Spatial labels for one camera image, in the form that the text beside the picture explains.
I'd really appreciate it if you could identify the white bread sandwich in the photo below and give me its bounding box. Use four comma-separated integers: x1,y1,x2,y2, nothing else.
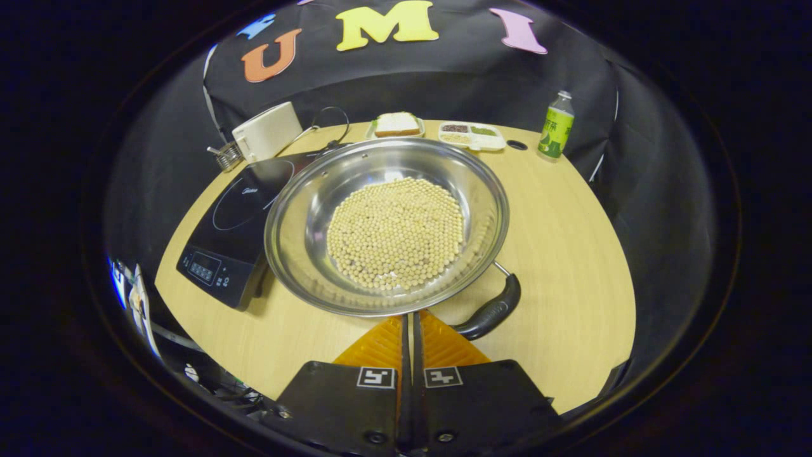
374,112,421,137

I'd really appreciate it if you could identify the steel pot with black handle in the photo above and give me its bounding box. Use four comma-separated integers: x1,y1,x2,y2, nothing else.
264,136,522,341

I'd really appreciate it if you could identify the white rectangular plate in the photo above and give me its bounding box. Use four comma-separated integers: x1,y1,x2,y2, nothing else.
365,117,426,140

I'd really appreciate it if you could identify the black induction cooktop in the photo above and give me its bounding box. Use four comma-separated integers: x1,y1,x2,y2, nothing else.
176,147,343,310

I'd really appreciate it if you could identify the pile of yellow soybeans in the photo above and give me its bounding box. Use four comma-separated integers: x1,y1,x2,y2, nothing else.
326,177,466,293

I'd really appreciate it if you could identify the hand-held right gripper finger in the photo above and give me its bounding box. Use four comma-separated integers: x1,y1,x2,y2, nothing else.
263,314,413,454
412,310,563,454

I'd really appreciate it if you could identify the black power cable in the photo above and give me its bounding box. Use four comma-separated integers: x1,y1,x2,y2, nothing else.
289,106,351,153

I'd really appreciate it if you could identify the green label drink bottle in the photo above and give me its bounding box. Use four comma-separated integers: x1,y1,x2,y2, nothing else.
537,90,575,161

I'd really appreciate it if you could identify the white toaster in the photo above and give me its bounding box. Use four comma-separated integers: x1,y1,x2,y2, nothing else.
232,102,304,162

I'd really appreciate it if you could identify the metal wire holder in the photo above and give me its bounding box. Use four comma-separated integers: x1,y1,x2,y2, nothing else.
207,141,245,172

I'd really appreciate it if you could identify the white divided dish with grains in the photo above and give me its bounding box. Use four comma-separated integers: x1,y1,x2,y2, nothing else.
438,121,507,152

